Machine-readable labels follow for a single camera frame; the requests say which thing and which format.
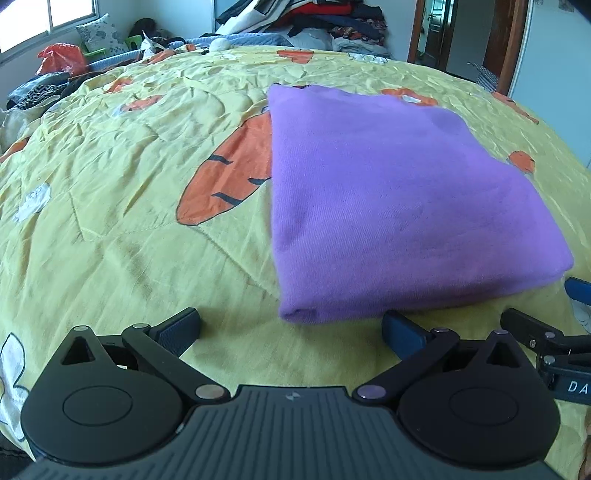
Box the wooden door frame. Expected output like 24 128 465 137
408 0 530 95

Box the black white patterned cloth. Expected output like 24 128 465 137
6 72 98 110

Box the white plastic bag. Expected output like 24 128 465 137
0 107 41 154

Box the orange plastic bag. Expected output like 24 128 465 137
36 43 88 76

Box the window with metal frame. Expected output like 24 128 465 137
1 0 99 61

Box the blue quilted blanket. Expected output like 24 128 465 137
87 32 293 72

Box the white wardrobe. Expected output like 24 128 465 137
509 0 590 168

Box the checkered basket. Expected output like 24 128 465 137
468 62 499 92

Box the purple sweater red trim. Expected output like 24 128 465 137
269 85 574 323

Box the patterned white pillow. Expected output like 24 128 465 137
76 13 124 51

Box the white plush toy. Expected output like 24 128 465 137
208 37 232 52

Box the pile of assorted clothes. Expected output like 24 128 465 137
216 1 391 59

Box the green plastic stool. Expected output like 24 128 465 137
81 35 143 61

